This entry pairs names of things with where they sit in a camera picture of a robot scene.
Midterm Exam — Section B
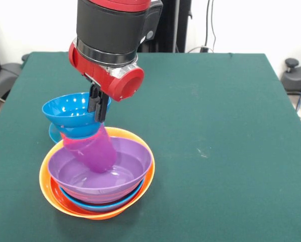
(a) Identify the small dark blue bowl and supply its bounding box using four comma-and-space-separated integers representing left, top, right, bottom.
41, 92, 113, 139

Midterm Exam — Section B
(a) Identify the wide orange bowl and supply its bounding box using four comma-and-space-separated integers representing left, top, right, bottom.
49, 176, 131, 216

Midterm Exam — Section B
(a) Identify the large yellow bowl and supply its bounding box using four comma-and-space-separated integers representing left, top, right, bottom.
39, 127, 156, 220

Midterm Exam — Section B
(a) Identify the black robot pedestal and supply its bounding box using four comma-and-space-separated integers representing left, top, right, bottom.
137, 0, 193, 53

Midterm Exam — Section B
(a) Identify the large light blue bowl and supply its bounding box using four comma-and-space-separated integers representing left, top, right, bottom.
59, 178, 145, 213

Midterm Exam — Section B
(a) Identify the black office chair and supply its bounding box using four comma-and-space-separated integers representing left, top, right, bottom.
0, 31, 24, 101

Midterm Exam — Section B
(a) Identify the purple bowl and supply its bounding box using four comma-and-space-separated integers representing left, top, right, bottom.
48, 137, 153, 204

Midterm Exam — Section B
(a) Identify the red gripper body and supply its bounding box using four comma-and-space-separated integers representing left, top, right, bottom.
68, 37, 145, 102

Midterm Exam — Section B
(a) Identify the small light blue bowl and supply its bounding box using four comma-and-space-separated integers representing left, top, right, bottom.
48, 122, 63, 144

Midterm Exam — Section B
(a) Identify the dark green table cloth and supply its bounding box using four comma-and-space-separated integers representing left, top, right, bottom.
0, 51, 301, 242

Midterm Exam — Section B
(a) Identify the black wall cable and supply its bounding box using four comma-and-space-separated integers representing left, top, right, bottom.
204, 0, 210, 48
210, 0, 217, 53

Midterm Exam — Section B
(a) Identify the purple cup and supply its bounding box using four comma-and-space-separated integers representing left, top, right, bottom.
63, 125, 117, 174

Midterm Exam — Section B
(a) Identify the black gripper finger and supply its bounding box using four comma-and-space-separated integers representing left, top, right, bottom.
88, 85, 101, 113
95, 92, 109, 122

